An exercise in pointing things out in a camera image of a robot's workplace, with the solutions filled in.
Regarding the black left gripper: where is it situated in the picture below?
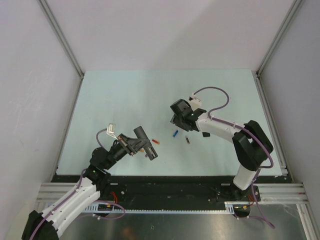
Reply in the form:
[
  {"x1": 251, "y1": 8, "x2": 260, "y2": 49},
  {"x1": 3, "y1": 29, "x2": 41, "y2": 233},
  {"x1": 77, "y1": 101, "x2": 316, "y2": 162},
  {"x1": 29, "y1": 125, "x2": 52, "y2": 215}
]
[{"x1": 103, "y1": 133, "x2": 150, "y2": 170}]

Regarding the black remote control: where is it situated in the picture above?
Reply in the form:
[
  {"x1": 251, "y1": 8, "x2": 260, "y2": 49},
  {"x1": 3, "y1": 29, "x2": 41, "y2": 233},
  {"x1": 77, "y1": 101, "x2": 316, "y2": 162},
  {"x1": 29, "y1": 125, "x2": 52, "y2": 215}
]
[{"x1": 133, "y1": 126, "x2": 158, "y2": 161}]

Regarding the black remote battery cover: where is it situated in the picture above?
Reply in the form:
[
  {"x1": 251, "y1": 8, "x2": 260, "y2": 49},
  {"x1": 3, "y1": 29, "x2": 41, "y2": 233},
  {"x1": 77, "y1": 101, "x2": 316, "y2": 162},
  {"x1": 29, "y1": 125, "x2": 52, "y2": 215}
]
[{"x1": 202, "y1": 132, "x2": 211, "y2": 138}]

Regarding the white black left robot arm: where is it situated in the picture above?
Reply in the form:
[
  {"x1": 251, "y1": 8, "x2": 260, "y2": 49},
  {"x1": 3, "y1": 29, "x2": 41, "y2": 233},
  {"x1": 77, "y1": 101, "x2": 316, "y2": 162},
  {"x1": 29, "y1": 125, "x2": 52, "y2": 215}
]
[{"x1": 21, "y1": 126, "x2": 158, "y2": 240}]

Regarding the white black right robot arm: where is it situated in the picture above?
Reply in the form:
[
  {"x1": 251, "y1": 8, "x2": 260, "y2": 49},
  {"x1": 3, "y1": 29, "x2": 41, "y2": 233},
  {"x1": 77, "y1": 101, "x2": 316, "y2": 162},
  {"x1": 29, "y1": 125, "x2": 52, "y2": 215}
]
[{"x1": 170, "y1": 98, "x2": 274, "y2": 201}]

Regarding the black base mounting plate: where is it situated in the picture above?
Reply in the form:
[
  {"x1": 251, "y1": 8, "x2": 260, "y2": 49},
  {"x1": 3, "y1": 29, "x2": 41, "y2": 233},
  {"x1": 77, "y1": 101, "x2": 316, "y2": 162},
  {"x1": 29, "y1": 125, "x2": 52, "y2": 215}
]
[{"x1": 49, "y1": 174, "x2": 293, "y2": 211}]

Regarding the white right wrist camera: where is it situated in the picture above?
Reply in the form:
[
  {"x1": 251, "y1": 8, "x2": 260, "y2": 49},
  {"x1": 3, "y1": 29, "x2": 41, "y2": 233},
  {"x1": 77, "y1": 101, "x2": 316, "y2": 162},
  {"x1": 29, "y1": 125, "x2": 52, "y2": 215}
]
[{"x1": 188, "y1": 93, "x2": 202, "y2": 107}]

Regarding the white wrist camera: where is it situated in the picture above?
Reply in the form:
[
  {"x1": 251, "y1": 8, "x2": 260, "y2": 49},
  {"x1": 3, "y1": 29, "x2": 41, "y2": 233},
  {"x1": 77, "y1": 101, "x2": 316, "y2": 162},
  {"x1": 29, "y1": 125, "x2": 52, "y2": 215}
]
[
  {"x1": 106, "y1": 123, "x2": 118, "y2": 140},
  {"x1": 188, "y1": 93, "x2": 202, "y2": 107}
]

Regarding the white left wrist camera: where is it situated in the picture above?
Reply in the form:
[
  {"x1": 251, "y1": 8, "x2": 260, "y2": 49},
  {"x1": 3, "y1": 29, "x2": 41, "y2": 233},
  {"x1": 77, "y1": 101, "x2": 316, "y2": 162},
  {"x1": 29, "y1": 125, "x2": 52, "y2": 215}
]
[{"x1": 106, "y1": 123, "x2": 118, "y2": 140}]

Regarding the grey slotted cable duct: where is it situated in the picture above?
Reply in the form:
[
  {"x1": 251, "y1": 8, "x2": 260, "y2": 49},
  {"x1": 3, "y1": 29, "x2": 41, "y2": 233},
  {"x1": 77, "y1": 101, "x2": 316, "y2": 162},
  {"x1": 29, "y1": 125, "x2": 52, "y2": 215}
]
[{"x1": 82, "y1": 201, "x2": 250, "y2": 215}]

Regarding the right aluminium frame post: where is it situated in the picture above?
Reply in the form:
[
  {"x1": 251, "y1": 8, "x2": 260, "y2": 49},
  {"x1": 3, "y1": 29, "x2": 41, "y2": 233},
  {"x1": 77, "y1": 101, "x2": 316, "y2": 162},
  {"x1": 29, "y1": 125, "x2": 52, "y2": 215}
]
[{"x1": 255, "y1": 0, "x2": 305, "y2": 77}]

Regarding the aluminium frame post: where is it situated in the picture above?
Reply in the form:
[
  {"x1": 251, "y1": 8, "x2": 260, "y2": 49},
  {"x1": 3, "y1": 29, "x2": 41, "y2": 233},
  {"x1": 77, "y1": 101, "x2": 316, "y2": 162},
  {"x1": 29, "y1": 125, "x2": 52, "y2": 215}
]
[
  {"x1": 37, "y1": 0, "x2": 84, "y2": 80},
  {"x1": 255, "y1": 0, "x2": 305, "y2": 77}
]

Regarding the left aluminium frame post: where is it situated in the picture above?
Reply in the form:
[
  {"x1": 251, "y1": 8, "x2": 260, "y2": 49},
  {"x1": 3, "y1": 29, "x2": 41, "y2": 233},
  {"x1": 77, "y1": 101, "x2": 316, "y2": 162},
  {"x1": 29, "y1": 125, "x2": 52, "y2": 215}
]
[{"x1": 37, "y1": 0, "x2": 84, "y2": 80}]

